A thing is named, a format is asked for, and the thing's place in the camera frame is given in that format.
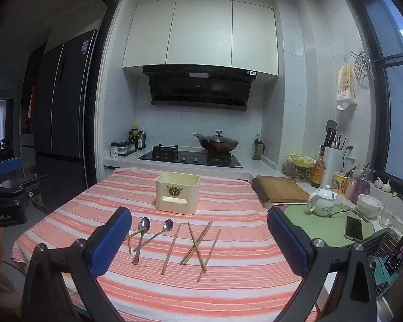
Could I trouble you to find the brown sauce bottle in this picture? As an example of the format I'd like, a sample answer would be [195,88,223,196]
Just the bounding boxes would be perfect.
[311,145,325,188]

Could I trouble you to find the green round mat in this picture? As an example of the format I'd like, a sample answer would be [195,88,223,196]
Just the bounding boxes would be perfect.
[284,205,375,247]

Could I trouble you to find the large steel spoon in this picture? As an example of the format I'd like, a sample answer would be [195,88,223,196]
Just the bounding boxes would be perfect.
[132,217,150,265]

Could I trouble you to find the white upper cabinets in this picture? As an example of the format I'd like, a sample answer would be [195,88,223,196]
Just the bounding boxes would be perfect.
[123,0,279,76]

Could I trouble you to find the dark refrigerator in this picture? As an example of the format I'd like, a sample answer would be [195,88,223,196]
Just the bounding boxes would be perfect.
[30,29,96,214]

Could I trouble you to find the metal steamer rack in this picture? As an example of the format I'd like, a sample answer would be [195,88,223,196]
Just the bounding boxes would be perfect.
[350,52,372,80]

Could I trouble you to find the white teapot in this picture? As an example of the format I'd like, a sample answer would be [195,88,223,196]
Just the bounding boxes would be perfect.
[307,185,337,217]

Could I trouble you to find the drinking glass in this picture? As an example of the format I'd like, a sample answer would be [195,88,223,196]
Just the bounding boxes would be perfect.
[379,207,400,228]

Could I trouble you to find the yellow printed mug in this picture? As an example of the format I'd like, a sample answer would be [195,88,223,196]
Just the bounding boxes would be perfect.
[332,171,348,195]

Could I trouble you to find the black gas stove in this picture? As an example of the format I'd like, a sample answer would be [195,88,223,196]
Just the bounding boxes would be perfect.
[139,144,243,169]

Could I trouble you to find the cream utensil holder box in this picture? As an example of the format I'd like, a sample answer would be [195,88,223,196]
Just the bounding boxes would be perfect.
[156,171,200,215]

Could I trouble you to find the purple cup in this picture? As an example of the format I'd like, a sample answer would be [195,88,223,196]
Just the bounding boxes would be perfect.
[351,171,370,205]

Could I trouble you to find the wooden cutting board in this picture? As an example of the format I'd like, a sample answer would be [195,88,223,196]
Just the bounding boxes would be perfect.
[252,176,309,204]

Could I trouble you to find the black range hood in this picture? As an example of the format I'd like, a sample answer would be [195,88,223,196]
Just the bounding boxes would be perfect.
[142,65,257,111]

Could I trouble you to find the pink striped tablecloth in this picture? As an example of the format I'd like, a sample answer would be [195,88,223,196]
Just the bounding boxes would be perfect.
[12,168,301,321]

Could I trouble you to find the small steel spoon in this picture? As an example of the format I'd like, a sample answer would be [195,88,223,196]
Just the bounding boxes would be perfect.
[133,219,174,252]

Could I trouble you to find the white knife holder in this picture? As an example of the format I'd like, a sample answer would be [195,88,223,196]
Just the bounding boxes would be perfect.
[321,119,344,187]

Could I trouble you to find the black wok with lid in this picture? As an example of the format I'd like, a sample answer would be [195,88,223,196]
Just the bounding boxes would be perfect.
[193,130,239,153]

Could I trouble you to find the condiment bottles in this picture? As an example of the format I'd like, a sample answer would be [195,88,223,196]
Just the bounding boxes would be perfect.
[129,122,146,150]

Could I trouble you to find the wire basket with snacks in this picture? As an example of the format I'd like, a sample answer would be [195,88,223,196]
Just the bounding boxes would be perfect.
[281,153,315,182]

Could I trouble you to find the black smartphone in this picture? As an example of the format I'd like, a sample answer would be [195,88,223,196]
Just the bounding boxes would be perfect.
[344,217,363,242]

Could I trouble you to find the white bowl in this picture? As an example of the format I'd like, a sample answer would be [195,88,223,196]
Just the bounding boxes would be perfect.
[357,194,383,219]

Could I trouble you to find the glass oil jar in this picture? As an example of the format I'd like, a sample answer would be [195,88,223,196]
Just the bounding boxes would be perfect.
[251,133,265,161]

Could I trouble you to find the hanging plastic bag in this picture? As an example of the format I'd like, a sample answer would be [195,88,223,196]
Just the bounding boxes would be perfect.
[336,62,357,111]

